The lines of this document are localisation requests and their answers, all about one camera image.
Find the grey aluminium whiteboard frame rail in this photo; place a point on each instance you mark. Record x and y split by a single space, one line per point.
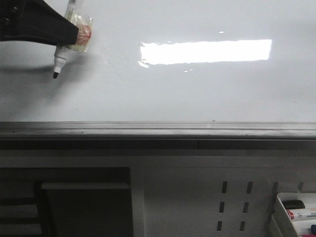
207 134

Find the blue capped marker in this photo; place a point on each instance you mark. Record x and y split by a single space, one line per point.
313 229

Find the red capped white marker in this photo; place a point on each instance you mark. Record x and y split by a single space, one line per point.
301 214

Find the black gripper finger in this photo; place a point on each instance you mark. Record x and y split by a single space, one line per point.
35 21

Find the white marker storage tray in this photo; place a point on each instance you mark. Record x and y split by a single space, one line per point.
282 226

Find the black marker cap in tray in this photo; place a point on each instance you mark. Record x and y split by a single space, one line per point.
293 204

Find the white glossy whiteboard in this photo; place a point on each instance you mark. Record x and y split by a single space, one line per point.
172 60

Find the white whiteboard marker with tape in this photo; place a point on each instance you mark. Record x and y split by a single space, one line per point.
76 16

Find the white perforated metal panel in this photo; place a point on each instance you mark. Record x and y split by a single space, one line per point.
162 193

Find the dark chair with slats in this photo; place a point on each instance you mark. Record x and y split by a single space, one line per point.
24 210

